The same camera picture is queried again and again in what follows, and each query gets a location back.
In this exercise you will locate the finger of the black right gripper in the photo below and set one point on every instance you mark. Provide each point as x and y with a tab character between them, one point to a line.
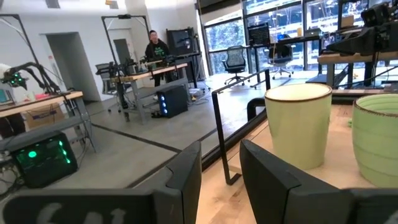
349	45

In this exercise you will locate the robot arm with green lights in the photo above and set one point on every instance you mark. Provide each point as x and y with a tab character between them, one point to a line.
15	79

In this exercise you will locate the black computer with blue lights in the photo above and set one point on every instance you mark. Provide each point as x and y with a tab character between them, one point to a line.
174	101

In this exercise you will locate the large black display screen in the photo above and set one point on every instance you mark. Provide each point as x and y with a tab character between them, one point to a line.
180	42

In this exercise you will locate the black mesh office chair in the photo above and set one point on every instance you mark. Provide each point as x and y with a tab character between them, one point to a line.
281	56
235	59

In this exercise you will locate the brown cardboard box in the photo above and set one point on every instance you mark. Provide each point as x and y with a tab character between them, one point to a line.
43	116

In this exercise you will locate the black computer with green lights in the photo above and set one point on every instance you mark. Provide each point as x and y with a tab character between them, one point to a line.
46	161

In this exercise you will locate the black perforated panel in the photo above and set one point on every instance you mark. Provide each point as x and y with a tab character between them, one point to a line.
258	34

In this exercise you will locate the person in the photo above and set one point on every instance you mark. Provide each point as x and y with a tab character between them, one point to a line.
157	49

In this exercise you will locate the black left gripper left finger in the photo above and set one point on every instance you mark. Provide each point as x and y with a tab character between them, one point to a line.
124	205

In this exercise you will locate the tall black camera frame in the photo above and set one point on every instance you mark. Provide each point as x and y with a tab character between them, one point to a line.
124	16

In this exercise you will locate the tall pale yellow mug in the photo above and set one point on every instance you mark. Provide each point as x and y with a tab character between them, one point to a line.
298	130

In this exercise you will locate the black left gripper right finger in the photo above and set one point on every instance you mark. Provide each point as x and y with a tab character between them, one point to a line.
295	202

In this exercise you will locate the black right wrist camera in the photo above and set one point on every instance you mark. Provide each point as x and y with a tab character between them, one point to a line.
376	14

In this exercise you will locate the grey office chair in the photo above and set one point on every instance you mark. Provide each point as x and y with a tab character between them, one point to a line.
105	70

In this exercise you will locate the green ribbed mug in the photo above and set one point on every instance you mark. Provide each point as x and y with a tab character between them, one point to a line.
376	143

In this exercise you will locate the black metal table frame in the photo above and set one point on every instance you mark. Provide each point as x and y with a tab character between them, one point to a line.
242	133

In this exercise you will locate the wooden workbench with grey legs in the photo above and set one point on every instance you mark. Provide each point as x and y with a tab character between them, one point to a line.
348	58
155	71
37	102

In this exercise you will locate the black desk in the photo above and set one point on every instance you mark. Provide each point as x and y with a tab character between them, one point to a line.
298	39

